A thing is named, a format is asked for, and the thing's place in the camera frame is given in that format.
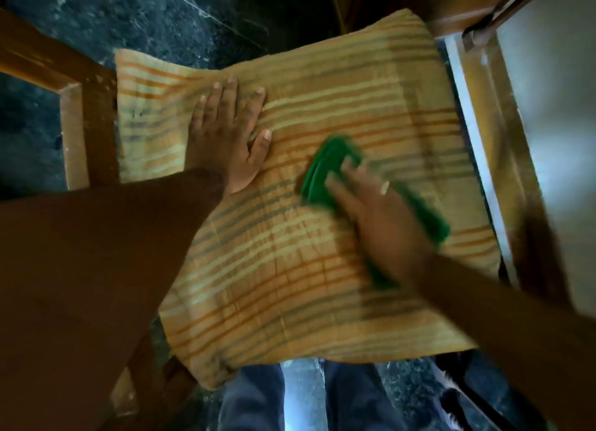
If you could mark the person's right hand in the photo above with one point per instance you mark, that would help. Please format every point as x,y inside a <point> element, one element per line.
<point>379,216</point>

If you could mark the person's left hand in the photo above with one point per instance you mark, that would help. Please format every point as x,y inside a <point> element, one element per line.
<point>222,142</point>

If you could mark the person's left thumb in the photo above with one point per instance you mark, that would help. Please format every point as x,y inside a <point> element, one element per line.
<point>261,147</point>

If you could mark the person's left middle finger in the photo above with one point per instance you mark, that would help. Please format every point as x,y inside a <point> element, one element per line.
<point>227,101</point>

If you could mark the person's right fingers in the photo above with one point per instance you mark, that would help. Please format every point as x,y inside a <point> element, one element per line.
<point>356,184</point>

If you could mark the person's left little finger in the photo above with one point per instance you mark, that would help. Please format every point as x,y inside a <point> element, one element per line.
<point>199,112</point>

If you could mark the green cleaning cloth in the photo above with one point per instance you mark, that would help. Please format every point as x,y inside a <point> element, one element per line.
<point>326,170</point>

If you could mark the yellow striped towel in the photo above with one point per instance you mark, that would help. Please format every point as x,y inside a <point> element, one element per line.
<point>298,249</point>

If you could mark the person's right forearm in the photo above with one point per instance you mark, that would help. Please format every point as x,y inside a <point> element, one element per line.
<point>512,333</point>

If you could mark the person's left forearm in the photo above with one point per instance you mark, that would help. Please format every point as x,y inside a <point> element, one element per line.
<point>93,295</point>

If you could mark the wooden chair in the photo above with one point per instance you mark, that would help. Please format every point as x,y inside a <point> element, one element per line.
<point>84,119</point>

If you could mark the person's blue jeans legs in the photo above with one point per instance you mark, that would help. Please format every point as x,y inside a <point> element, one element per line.
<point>307,398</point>

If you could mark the wooden door frame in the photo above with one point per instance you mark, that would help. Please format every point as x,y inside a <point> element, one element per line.
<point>503,156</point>

